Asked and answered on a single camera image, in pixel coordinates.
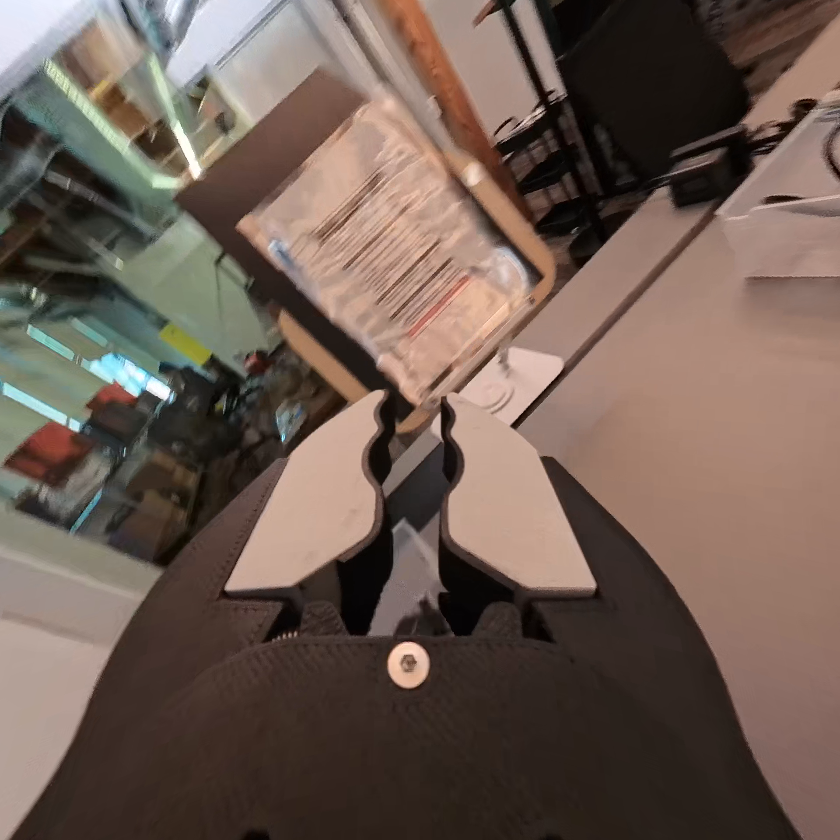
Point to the white sign stand base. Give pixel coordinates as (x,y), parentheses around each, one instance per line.
(518,380)

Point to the wooden beam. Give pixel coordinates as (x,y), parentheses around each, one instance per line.
(433,85)

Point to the clear plastic bin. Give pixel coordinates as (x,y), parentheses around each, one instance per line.
(787,229)

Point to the black metal rack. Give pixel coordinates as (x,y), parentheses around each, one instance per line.
(551,151)

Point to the light wooden rounded board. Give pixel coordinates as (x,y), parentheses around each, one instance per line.
(525,236)

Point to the black chair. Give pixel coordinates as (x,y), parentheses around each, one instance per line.
(649,85)

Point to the glass partition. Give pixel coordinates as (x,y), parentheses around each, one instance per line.
(65,328)

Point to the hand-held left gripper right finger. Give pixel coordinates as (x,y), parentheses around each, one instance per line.
(512,518)

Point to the dark brown panel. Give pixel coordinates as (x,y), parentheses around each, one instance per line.
(262,170)

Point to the black box device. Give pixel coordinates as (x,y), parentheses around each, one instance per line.
(709,167)

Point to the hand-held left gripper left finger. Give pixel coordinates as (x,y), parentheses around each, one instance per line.
(315,512)

